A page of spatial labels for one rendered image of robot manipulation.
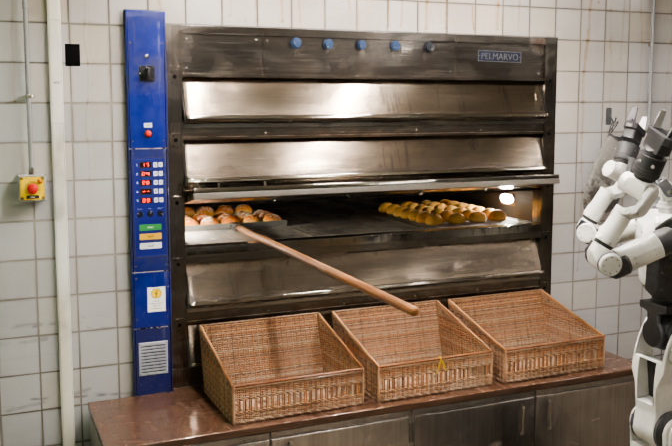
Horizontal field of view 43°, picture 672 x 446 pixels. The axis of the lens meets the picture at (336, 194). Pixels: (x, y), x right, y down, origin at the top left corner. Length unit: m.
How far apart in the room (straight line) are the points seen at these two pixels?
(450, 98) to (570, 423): 1.56
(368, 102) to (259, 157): 0.56
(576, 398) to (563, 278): 0.76
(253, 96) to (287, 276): 0.80
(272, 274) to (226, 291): 0.22
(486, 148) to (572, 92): 0.56
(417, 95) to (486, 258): 0.88
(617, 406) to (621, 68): 1.69
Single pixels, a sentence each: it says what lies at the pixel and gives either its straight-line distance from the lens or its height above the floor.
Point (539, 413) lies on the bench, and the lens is 3.91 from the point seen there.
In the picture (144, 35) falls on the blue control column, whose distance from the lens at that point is 3.52.
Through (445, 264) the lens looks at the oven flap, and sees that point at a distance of 4.11.
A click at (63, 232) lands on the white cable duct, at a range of 3.51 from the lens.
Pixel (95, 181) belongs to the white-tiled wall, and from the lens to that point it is 3.52.
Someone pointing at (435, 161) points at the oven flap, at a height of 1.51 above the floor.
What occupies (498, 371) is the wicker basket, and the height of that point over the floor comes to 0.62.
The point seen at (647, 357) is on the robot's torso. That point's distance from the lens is 3.29.
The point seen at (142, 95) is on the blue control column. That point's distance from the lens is 3.50.
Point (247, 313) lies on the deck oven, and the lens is 3.75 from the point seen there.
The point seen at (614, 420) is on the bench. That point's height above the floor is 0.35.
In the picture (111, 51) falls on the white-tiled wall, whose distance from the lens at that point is 3.52.
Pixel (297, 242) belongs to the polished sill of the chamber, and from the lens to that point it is 3.76.
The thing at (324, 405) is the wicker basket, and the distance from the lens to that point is 3.43.
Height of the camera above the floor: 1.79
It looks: 6 degrees down
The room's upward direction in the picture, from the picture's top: straight up
